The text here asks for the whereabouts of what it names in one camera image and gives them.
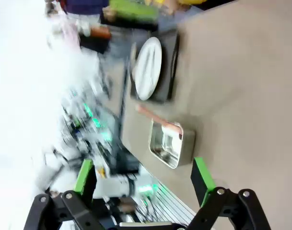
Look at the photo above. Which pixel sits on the white round plate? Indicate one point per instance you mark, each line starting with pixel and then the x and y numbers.
pixel 148 83

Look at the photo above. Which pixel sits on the pink brown lint roller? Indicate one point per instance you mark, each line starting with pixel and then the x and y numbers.
pixel 155 118

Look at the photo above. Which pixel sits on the person in yellow hoodie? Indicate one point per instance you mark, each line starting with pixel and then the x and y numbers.
pixel 191 1

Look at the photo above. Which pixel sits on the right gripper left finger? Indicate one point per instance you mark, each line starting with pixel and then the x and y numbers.
pixel 83 177

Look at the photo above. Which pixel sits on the silver metal fork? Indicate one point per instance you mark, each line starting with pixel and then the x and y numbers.
pixel 145 60

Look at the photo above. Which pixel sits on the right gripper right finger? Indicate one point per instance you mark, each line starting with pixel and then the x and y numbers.
pixel 203 177

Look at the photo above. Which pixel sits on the person in lime green top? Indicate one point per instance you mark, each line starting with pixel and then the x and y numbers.
pixel 133 10

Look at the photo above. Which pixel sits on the rectangular stainless steel tin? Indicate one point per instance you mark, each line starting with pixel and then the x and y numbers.
pixel 186 148

